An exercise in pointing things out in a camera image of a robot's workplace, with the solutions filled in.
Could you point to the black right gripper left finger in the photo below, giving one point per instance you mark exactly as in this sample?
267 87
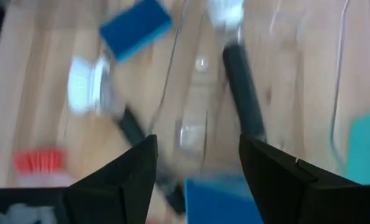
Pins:
119 189

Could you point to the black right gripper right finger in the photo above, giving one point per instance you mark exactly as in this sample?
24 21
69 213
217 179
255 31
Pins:
284 189

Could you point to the blue sponge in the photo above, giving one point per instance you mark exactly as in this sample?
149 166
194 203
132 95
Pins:
135 31
215 202

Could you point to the red dish brush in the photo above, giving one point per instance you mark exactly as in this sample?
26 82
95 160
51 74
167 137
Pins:
38 160

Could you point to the translucent green plastic bin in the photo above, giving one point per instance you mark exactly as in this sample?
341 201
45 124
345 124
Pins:
368 149

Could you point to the clear plastic bin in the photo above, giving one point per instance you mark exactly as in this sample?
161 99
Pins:
296 77

